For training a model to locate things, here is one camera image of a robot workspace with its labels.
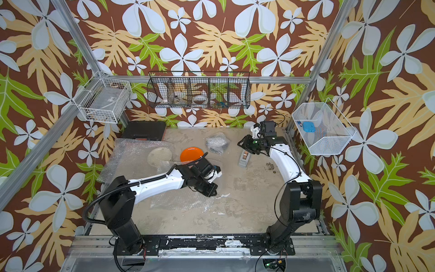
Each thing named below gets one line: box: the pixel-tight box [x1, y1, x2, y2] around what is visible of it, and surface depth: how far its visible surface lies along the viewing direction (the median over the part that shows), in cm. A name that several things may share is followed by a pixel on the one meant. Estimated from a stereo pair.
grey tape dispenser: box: [237, 149, 252, 169], surface depth 103 cm
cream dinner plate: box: [147, 146, 173, 168], surface depth 107 cm
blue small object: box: [302, 121, 316, 133], surface depth 88 cm
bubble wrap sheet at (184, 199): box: [150, 187, 219, 212], surface depth 86 cm
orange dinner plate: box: [179, 146, 205, 165], surface depth 110 cm
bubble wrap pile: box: [96, 138, 176, 192], surface depth 106 cm
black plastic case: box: [121, 121, 167, 142], surface depth 121 cm
